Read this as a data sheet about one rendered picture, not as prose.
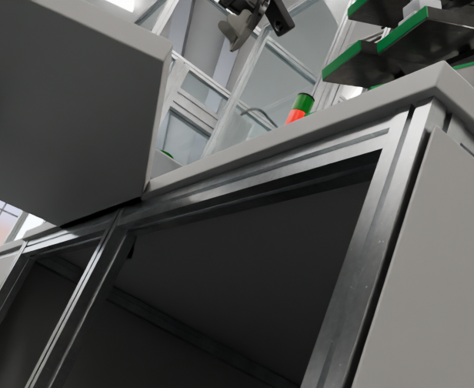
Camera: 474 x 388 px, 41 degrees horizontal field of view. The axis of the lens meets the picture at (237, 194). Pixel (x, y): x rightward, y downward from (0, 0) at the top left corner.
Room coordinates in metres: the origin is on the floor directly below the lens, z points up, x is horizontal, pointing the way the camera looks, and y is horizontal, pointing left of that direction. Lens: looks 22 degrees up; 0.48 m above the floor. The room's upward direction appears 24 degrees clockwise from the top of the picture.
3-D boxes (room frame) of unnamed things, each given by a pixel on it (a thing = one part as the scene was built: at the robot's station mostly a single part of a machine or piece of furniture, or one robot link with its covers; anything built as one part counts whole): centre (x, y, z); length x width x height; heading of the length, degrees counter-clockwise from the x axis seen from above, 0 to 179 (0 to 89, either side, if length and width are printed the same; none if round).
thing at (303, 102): (1.46, -0.07, 1.38); 0.05 x 0.05 x 0.05
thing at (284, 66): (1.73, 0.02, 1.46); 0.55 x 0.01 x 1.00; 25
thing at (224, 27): (1.11, 0.15, 1.27); 0.06 x 0.03 x 0.09; 115
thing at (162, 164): (1.22, 0.19, 0.93); 0.21 x 0.07 x 0.06; 25
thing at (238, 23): (1.08, 0.14, 1.27); 0.06 x 0.03 x 0.09; 115
